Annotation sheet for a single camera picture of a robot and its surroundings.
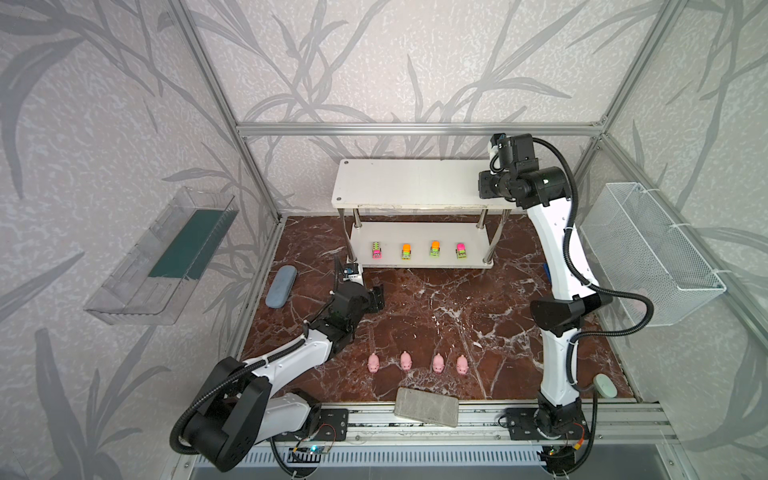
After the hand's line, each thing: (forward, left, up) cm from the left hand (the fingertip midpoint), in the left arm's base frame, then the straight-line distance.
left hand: (378, 278), depth 87 cm
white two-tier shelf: (+40, -13, -14) cm, 45 cm away
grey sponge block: (-32, -14, -8) cm, 36 cm away
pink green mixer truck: (+15, -27, -5) cm, 31 cm away
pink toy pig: (-21, +1, -11) cm, 24 cm away
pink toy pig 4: (-22, -24, -11) cm, 34 cm away
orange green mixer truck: (+15, -18, -5) cm, 24 cm away
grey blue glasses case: (+2, +33, -10) cm, 34 cm away
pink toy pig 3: (-21, -17, -10) cm, 29 cm away
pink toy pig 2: (-21, -8, -10) cm, 25 cm away
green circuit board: (-42, +15, -14) cm, 46 cm away
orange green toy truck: (+13, -8, -4) cm, 16 cm away
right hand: (+18, -29, +25) cm, 43 cm away
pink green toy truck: (+13, +1, -5) cm, 14 cm away
